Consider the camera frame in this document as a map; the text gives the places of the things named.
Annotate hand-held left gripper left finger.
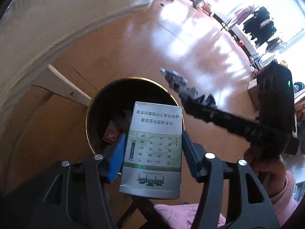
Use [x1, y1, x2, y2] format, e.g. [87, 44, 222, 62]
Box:
[44, 134, 127, 229]

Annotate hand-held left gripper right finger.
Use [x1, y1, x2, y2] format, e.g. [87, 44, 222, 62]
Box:
[181, 131, 280, 229]

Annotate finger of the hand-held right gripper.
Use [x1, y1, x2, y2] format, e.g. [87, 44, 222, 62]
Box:
[183, 98, 265, 146]

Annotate red cigarette pack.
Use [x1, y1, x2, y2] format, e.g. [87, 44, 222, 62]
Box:
[103, 122, 121, 145]

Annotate white green cigarette box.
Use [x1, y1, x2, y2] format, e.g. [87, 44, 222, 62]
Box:
[119, 101, 183, 199]

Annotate black bin with gold rim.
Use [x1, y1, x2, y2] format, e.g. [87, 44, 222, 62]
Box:
[86, 77, 185, 155]

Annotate silver wrapper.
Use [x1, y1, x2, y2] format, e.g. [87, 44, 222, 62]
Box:
[160, 68, 217, 110]

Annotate person's right forearm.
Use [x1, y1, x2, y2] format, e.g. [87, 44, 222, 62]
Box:
[272, 170, 302, 217]

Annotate person's right hand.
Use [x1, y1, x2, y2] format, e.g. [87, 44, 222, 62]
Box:
[243, 147, 287, 197]

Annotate cardboard box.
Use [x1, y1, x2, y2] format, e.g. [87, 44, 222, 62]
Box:
[247, 77, 261, 110]

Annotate pink seat cushion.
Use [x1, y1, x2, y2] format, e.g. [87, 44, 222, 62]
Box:
[154, 203, 227, 229]

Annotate dark hanging clothes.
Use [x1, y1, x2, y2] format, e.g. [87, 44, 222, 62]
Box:
[243, 6, 278, 48]

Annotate pink hanging garment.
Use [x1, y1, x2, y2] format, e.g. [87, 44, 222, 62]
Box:
[229, 6, 255, 28]

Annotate light wooden table leg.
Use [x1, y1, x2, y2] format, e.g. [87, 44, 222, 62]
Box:
[31, 64, 93, 106]

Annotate pink toy ride-on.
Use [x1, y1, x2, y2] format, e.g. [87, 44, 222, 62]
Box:
[193, 0, 218, 17]

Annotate black chair frame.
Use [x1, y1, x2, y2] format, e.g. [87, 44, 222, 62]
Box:
[117, 194, 167, 229]

